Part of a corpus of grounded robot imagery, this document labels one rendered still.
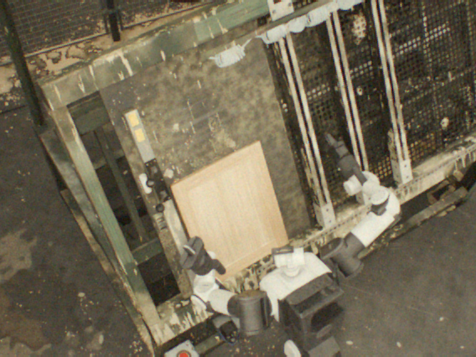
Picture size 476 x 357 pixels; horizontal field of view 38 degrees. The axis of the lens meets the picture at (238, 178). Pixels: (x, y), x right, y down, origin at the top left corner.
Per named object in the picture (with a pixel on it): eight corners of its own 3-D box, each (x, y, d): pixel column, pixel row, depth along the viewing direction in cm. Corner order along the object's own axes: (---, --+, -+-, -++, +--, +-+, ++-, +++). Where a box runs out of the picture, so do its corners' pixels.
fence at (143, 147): (194, 294, 314) (198, 298, 311) (121, 111, 267) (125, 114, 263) (204, 288, 316) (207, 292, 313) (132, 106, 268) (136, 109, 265)
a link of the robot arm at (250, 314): (247, 319, 278) (267, 326, 266) (229, 326, 273) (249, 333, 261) (244, 291, 276) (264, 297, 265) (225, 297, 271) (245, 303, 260)
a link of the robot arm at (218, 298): (221, 292, 297) (252, 300, 279) (202, 314, 292) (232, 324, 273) (206, 273, 293) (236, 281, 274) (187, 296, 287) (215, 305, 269)
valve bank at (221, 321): (221, 358, 331) (221, 343, 311) (205, 333, 337) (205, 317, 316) (307, 306, 346) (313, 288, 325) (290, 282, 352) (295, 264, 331)
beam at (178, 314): (148, 334, 318) (157, 347, 309) (140, 315, 312) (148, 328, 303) (503, 130, 381) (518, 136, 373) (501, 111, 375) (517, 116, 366)
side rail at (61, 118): (141, 314, 312) (149, 328, 303) (42, 100, 257) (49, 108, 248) (152, 308, 314) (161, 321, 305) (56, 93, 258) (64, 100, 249)
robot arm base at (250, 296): (261, 323, 277) (276, 329, 268) (233, 331, 271) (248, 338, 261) (256, 286, 276) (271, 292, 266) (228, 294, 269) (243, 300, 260)
